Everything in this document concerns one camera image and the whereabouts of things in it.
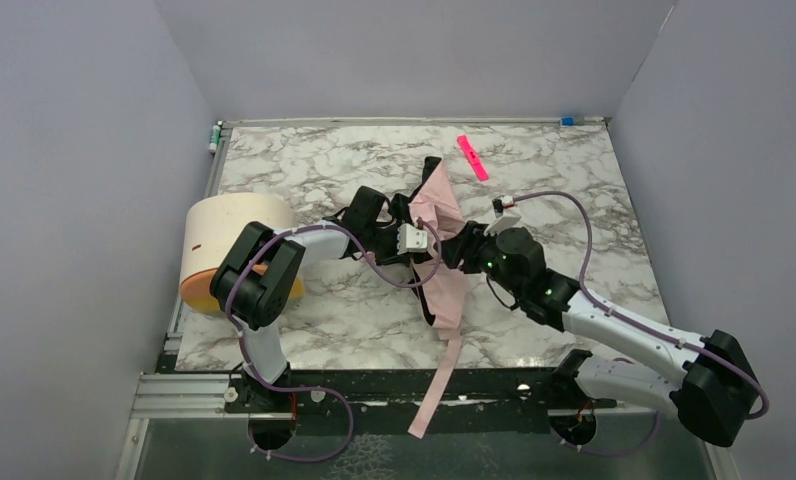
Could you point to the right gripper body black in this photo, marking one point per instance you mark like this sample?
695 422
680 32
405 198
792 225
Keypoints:
468 242

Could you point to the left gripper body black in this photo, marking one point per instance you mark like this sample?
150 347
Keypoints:
403 211

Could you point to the pink folding umbrella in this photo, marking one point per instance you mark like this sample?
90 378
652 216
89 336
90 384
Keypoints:
442 296

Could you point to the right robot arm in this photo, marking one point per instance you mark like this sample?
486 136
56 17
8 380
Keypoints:
705 381

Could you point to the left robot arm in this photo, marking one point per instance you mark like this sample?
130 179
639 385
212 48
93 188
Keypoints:
253 282

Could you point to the cream cylindrical umbrella bin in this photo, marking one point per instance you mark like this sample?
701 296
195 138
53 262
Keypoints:
211 228

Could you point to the pink highlighter marker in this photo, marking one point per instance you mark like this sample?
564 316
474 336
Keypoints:
472 158

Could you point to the green white marker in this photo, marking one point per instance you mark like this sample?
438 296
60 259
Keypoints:
214 139

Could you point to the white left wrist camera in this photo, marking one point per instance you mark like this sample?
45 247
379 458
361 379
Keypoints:
411 240

